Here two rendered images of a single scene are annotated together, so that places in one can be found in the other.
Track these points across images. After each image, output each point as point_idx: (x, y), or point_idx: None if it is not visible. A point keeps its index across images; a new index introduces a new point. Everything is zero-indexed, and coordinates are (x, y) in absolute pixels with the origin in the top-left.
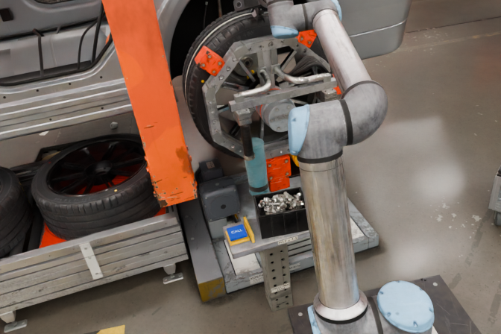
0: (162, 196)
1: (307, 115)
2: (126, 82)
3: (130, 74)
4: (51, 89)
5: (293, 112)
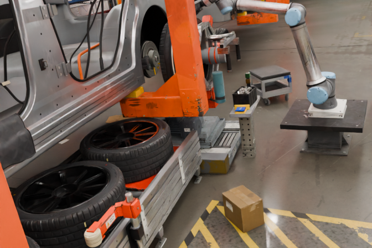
0: (202, 108)
1: (296, 8)
2: (192, 39)
3: (192, 34)
4: (103, 80)
5: (292, 9)
